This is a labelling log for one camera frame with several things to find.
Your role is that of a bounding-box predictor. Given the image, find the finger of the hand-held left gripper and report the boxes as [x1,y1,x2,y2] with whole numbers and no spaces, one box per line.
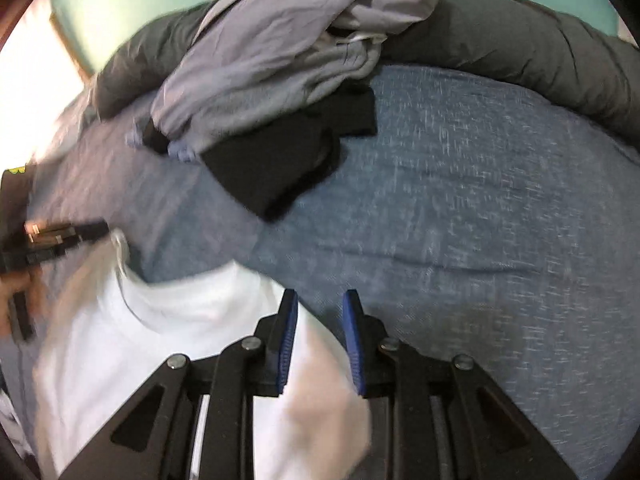
[25,219,111,262]

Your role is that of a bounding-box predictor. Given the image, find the dark grey duvet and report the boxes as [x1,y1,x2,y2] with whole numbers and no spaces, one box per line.
[95,0,640,133]

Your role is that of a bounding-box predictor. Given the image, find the lavender jacket with black cuffs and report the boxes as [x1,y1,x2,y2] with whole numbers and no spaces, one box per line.
[150,0,443,157]

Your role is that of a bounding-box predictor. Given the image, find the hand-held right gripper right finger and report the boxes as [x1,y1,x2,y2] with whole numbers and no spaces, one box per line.
[341,290,583,480]

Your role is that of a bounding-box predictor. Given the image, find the blue speckled bed cover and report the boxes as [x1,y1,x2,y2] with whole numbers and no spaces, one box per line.
[0,60,640,480]

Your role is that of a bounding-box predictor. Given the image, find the bright window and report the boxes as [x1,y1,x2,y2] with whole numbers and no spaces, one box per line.
[0,0,96,171]

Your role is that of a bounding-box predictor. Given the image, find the person's left hand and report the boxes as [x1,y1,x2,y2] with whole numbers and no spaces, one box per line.
[0,266,48,336]

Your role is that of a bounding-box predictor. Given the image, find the white long-sleeved shirt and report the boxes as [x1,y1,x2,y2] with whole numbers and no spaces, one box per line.
[32,229,373,480]

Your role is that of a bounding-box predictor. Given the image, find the black garment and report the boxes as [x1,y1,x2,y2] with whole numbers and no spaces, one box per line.
[200,85,378,223]

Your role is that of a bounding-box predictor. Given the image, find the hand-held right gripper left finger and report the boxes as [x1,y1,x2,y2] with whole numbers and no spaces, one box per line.
[59,288,300,480]

